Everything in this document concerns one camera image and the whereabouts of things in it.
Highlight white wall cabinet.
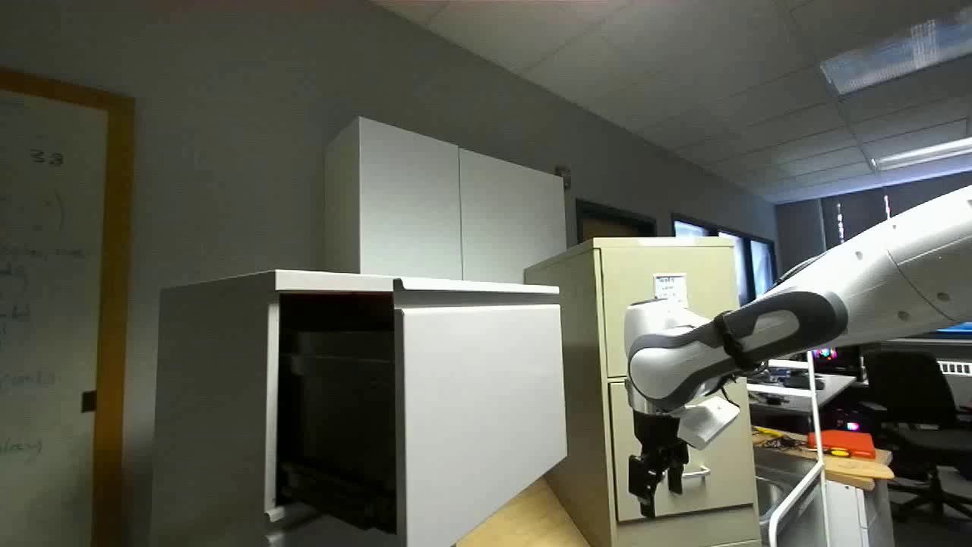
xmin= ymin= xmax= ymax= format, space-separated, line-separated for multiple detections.
xmin=321 ymin=116 xmax=572 ymax=287

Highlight wood framed whiteboard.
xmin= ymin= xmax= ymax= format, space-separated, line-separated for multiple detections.
xmin=0 ymin=66 xmax=138 ymax=547

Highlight beige drawer with note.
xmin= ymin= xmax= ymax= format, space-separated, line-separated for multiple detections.
xmin=597 ymin=236 xmax=743 ymax=385

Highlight beige drawer with label holder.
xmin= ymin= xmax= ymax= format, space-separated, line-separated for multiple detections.
xmin=604 ymin=371 xmax=759 ymax=526

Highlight wooden workbench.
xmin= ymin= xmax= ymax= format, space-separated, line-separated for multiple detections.
xmin=749 ymin=422 xmax=898 ymax=492

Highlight narrow ceiling light strip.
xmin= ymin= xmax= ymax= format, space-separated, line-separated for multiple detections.
xmin=866 ymin=134 xmax=972 ymax=172

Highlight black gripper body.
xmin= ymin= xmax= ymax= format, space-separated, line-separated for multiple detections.
xmin=628 ymin=403 xmax=691 ymax=472

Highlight black office chair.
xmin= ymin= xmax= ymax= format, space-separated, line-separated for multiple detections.
xmin=861 ymin=345 xmax=972 ymax=523

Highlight grey cabinet drawer without slot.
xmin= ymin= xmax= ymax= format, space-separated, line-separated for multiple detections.
xmin=392 ymin=276 xmax=572 ymax=547

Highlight large ceiling light panel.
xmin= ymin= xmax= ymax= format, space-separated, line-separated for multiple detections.
xmin=817 ymin=5 xmax=972 ymax=97

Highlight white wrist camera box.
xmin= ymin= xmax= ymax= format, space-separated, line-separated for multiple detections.
xmin=678 ymin=396 xmax=743 ymax=450

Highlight white metal stand pole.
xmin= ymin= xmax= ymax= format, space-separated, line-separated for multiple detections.
xmin=763 ymin=345 xmax=828 ymax=547

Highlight small grey file cabinet body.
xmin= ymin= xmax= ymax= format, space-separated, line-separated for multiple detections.
xmin=149 ymin=268 xmax=560 ymax=547

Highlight white handwritten note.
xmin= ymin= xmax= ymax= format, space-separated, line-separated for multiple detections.
xmin=650 ymin=269 xmax=690 ymax=305

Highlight orange tool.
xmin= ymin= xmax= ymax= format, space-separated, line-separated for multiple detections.
xmin=808 ymin=428 xmax=877 ymax=462

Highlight beige metal file cabinet body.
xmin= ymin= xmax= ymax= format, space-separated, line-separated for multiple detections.
xmin=521 ymin=234 xmax=764 ymax=547

